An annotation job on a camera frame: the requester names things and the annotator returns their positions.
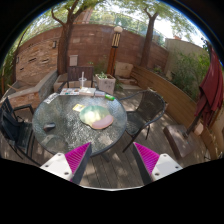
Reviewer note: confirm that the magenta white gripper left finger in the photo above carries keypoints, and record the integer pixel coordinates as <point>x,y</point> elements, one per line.
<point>70,166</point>

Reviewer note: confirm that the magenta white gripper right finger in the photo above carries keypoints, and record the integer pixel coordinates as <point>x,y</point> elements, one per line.
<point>153,166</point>

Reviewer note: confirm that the green pink mouse pad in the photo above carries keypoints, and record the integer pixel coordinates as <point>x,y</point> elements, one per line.
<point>97,117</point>

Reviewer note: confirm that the square umbrella base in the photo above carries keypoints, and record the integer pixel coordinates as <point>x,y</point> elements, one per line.
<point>183,146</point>

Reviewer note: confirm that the round glass patio table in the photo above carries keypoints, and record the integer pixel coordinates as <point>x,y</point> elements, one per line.
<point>70,132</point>

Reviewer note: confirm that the yellow sticky note pad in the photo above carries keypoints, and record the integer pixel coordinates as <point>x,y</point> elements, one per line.
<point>78,107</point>

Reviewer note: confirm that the black wicker chair right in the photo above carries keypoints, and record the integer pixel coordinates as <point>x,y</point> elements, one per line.
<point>151,108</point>

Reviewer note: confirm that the black metal chair left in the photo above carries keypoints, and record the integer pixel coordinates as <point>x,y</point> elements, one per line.
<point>17,132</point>

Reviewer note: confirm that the small card on table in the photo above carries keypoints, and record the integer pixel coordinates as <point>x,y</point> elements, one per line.
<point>50,98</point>

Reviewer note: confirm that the colourful magazine on table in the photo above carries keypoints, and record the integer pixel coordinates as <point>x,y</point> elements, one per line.
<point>70,91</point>

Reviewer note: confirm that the white book on table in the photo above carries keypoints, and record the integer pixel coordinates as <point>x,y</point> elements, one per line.
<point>87,91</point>

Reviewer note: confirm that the plastic cup with straw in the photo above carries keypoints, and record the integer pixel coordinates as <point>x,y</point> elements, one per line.
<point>82,80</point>

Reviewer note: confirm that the white square planter box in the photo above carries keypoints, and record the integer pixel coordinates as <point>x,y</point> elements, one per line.
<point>106,83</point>

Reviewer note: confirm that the closed red patio umbrella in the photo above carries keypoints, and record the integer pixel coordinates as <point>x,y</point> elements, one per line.
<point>211,90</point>

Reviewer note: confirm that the dark chair behind table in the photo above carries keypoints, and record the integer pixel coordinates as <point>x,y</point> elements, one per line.
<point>77,72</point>

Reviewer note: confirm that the right tree trunk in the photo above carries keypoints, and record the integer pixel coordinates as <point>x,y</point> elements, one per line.
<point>148,38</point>

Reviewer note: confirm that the tree trunk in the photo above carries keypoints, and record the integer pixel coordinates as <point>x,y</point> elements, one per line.
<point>65,34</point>
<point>148,38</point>

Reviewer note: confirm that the left tree trunk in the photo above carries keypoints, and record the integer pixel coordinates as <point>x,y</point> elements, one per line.
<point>65,34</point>

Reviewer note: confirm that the wooden lamp post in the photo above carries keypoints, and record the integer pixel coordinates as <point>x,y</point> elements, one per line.
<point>115,44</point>

